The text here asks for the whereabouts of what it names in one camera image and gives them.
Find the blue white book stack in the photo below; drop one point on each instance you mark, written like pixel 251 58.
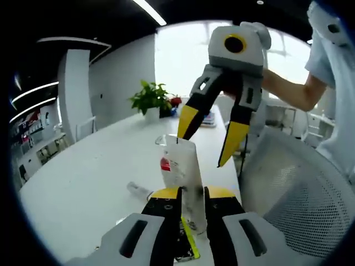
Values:
pixel 208 120

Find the white skincare tube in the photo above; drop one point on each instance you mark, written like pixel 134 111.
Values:
pixel 188 166

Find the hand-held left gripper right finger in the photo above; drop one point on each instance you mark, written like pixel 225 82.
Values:
pixel 222 221

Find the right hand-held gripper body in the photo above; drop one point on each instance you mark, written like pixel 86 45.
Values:
pixel 249 58

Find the rectangular ceiling light loop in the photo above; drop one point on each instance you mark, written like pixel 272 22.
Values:
pixel 72 41

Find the white mesh office chair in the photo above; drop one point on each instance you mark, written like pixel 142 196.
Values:
pixel 299 188

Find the black pot with red flower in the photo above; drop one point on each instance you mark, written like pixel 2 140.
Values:
pixel 167 112

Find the long ceiling light strip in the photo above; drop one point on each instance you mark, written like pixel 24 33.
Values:
pixel 149 12

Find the silver green skincare sachet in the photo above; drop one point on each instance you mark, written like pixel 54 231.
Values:
pixel 190 243

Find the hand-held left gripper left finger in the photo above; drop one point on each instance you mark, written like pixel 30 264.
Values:
pixel 163 221

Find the green potted plant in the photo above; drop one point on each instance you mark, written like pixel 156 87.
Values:
pixel 149 97

